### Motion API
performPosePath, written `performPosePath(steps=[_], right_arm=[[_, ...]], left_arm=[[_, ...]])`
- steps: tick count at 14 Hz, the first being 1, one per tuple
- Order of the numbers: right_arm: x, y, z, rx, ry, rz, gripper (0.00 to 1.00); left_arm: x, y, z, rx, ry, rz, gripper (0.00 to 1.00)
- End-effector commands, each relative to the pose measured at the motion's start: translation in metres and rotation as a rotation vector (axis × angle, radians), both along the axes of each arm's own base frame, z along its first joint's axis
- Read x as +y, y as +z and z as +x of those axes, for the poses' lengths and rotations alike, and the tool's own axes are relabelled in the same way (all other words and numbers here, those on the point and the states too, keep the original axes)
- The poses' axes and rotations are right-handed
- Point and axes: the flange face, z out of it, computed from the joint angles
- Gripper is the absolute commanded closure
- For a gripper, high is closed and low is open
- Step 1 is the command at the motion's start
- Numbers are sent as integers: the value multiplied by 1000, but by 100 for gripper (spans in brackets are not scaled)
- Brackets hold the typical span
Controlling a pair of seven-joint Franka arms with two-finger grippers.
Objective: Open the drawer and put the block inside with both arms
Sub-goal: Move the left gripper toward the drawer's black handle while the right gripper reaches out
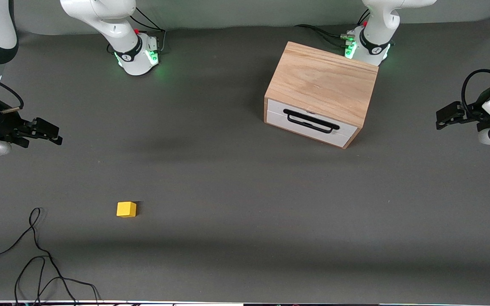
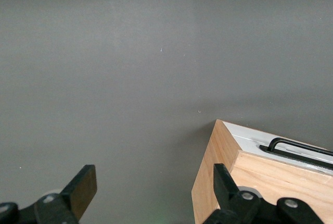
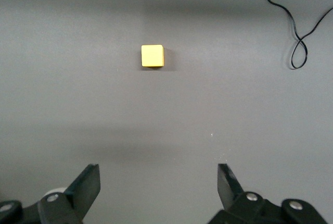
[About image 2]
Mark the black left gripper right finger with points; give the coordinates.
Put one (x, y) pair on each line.
(223, 190)

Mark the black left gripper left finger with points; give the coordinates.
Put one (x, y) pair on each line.
(78, 195)

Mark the wooden drawer cabinet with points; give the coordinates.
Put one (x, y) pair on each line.
(273, 179)

